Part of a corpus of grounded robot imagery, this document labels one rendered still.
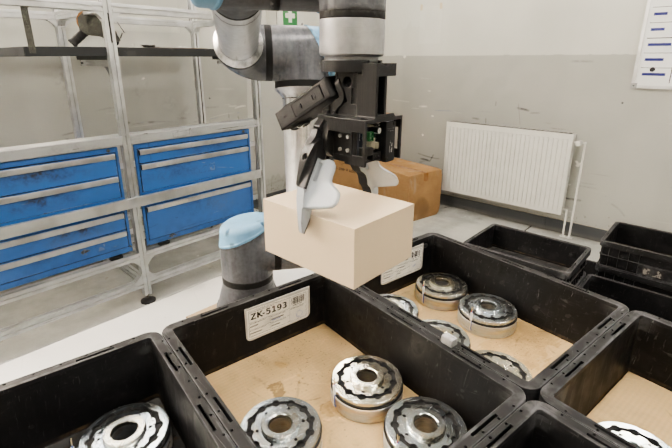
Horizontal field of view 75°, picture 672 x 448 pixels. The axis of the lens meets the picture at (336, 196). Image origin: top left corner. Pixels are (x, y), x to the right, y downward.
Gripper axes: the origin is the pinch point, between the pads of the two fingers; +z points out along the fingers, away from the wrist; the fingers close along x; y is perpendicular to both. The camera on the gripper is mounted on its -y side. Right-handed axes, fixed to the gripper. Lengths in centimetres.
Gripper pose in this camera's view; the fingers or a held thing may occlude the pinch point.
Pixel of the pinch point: (337, 217)
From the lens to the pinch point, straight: 58.2
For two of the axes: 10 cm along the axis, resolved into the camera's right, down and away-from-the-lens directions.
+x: 6.7, -2.2, 7.0
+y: 7.4, 2.1, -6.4
